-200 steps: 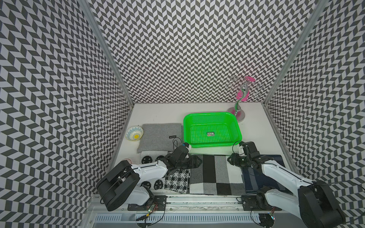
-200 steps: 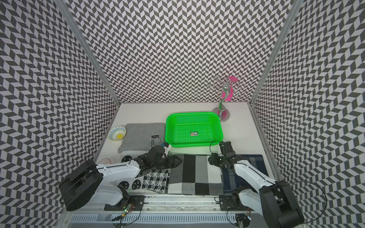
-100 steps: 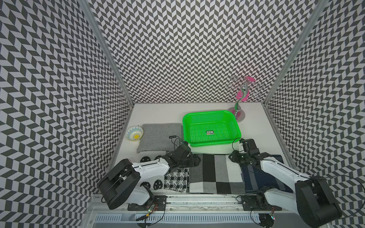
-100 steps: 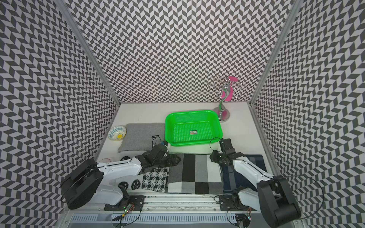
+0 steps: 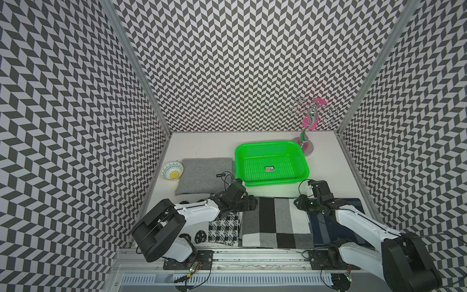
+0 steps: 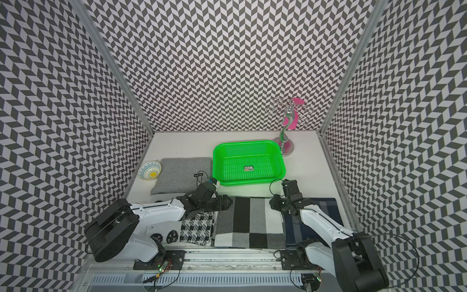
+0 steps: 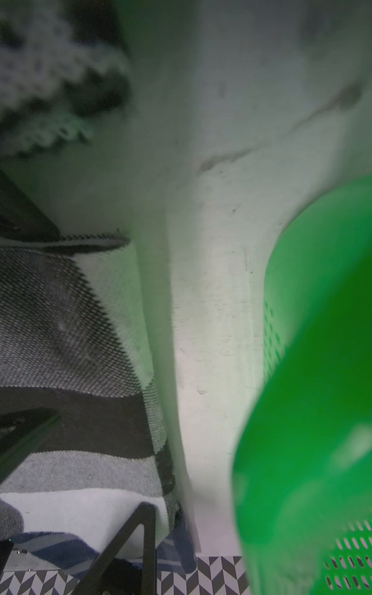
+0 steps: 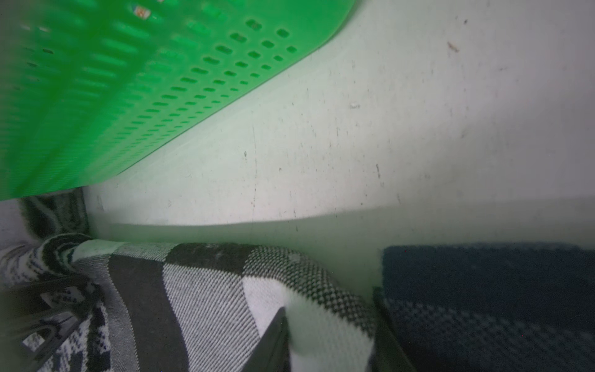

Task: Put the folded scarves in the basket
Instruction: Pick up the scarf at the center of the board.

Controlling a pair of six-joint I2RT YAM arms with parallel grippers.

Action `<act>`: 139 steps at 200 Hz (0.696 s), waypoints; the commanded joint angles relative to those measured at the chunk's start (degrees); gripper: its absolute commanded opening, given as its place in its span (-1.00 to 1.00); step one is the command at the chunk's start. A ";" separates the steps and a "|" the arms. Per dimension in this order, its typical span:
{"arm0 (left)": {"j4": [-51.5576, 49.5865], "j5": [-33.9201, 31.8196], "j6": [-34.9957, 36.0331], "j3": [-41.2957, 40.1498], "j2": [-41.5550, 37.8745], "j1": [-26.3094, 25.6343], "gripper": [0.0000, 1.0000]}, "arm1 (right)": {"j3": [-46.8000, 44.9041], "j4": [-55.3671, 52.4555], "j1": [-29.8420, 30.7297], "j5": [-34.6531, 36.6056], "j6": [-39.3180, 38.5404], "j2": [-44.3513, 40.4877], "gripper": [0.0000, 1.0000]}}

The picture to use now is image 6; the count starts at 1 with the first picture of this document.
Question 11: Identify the smiley houndstooth knit scarf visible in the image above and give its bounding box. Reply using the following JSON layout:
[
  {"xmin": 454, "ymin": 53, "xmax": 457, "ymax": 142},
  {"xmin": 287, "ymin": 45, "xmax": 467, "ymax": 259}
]
[{"xmin": 147, "ymin": 212, "xmax": 216, "ymax": 246}]

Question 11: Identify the patterned ceramic bowl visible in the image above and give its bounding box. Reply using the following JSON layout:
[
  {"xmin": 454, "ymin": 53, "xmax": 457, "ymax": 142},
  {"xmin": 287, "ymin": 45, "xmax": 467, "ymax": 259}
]
[{"xmin": 137, "ymin": 161, "xmax": 162, "ymax": 181}]

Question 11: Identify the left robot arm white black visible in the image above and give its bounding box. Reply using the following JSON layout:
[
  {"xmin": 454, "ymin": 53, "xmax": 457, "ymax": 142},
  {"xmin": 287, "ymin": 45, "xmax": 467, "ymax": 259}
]
[{"xmin": 84, "ymin": 179, "xmax": 233, "ymax": 262}]

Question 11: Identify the aluminium front rail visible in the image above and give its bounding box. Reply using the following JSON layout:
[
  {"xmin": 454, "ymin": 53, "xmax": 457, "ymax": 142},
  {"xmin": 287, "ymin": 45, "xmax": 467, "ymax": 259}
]
[{"xmin": 71, "ymin": 248, "xmax": 340, "ymax": 292}]

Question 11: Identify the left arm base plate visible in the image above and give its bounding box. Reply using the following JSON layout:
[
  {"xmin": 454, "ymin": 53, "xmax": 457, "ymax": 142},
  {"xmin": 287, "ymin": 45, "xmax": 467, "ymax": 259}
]
[{"xmin": 133, "ymin": 250, "xmax": 186, "ymax": 271}]

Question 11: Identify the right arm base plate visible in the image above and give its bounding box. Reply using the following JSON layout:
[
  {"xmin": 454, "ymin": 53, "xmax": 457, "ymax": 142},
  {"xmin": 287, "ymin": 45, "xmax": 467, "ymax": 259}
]
[{"xmin": 276, "ymin": 248, "xmax": 335, "ymax": 274}]

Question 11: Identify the right base cable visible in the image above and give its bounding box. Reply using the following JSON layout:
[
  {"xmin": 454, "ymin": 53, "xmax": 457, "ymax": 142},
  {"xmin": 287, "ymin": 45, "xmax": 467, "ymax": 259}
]
[{"xmin": 289, "ymin": 265, "xmax": 323, "ymax": 292}]

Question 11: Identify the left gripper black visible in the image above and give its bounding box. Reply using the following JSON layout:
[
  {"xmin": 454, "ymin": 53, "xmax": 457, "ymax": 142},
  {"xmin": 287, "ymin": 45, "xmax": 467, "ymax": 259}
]
[{"xmin": 199, "ymin": 194, "xmax": 234, "ymax": 212}]

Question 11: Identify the plain grey scarf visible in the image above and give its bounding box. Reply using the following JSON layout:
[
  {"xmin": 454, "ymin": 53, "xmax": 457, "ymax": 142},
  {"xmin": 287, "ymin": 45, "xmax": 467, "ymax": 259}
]
[{"xmin": 150, "ymin": 157, "xmax": 212, "ymax": 195}]

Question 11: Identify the base cable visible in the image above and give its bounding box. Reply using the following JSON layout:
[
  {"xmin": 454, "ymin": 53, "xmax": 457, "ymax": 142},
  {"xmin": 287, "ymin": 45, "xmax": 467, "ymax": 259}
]
[
  {"xmin": 142, "ymin": 266, "xmax": 183, "ymax": 292},
  {"xmin": 289, "ymin": 265, "xmax": 323, "ymax": 292}
]

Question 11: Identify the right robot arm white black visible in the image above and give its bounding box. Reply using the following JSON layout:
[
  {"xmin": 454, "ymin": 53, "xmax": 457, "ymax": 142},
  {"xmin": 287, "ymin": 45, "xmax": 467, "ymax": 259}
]
[{"xmin": 269, "ymin": 179, "xmax": 389, "ymax": 292}]

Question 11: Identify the left base cable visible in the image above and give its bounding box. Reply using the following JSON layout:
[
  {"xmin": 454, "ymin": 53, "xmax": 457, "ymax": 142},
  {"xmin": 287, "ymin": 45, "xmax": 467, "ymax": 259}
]
[{"xmin": 142, "ymin": 266, "xmax": 183, "ymax": 292}]

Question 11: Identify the navy striped folded scarf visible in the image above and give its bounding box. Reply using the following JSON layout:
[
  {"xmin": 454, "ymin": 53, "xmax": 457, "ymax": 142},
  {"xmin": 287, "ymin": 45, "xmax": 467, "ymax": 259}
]
[{"xmin": 282, "ymin": 198, "xmax": 343, "ymax": 248}]

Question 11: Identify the green plastic basket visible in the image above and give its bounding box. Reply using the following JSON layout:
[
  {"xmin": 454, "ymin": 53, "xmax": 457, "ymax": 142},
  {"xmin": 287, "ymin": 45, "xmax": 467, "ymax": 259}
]
[{"xmin": 212, "ymin": 140, "xmax": 287, "ymax": 186}]

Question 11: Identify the grey black checked scarf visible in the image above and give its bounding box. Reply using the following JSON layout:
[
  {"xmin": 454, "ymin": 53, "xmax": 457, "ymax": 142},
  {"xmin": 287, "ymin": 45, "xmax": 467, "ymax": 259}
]
[{"xmin": 214, "ymin": 197, "xmax": 285, "ymax": 249}]

